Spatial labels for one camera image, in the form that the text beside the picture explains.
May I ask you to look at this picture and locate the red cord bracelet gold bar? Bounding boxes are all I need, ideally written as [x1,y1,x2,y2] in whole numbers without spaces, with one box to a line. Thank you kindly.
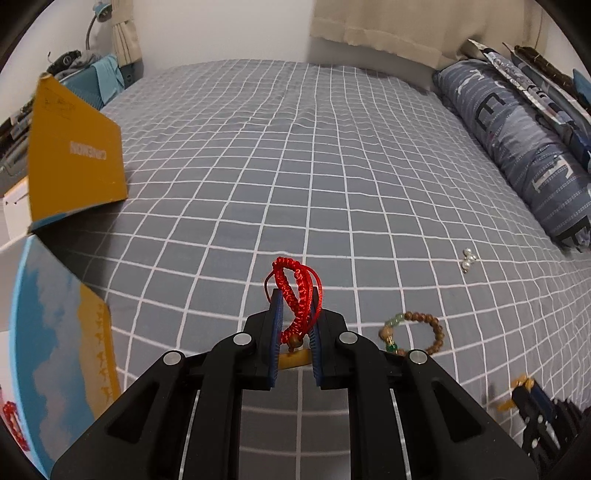
[1,401,30,452]

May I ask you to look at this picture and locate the grey checked bed sheet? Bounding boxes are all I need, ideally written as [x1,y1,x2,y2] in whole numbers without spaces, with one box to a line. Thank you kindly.
[40,60,590,479]

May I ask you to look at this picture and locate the small pearl ornament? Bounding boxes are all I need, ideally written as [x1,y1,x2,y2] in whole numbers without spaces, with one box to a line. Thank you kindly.
[460,248,478,273]

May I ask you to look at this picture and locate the blue sky printed box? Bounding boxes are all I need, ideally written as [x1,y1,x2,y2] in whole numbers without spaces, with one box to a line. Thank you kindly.
[1,235,121,477]

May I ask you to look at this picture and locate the stack of pillows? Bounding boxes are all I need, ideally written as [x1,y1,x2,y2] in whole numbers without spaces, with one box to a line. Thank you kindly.
[467,38,591,172]

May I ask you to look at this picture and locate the folded blue grey quilt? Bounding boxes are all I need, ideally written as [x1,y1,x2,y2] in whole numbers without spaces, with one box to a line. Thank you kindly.
[434,60,590,250]

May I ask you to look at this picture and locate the orange box lid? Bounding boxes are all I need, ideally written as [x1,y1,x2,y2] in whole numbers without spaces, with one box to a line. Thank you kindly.
[27,74,127,231]

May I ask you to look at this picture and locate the teal storage box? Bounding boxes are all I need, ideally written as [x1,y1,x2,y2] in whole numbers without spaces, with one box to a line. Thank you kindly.
[60,54,125,110]

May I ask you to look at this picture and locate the side curtain beige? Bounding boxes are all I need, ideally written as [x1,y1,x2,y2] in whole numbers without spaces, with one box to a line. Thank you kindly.
[111,0,142,67]

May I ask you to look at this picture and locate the teal desk lamp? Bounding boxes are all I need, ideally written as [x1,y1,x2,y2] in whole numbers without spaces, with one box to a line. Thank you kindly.
[85,1,112,50]

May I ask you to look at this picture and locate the brown wooden bead bracelet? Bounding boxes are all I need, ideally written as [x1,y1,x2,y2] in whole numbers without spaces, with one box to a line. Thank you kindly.
[378,311,446,357]

